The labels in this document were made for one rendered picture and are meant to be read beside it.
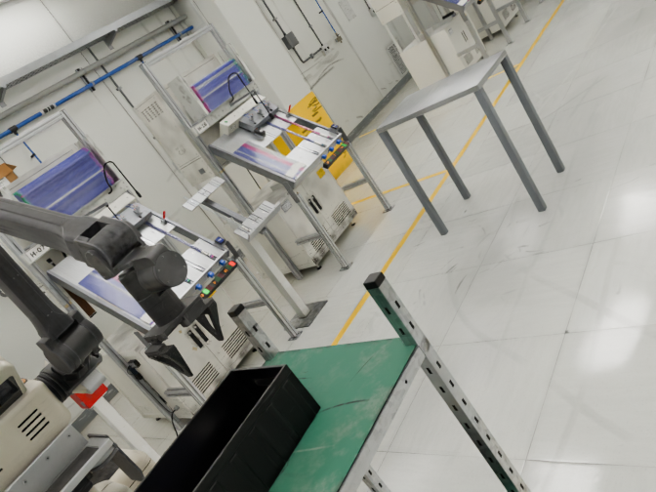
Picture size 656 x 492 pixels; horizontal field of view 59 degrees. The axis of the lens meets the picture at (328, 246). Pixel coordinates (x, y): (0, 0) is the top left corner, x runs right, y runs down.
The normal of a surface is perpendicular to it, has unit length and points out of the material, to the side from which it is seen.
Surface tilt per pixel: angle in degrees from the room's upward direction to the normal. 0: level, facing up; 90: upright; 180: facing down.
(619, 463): 0
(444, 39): 90
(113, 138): 90
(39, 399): 98
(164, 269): 90
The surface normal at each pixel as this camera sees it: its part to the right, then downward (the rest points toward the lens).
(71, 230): -0.11, -0.76
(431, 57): -0.47, 0.60
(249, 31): 0.69, -0.20
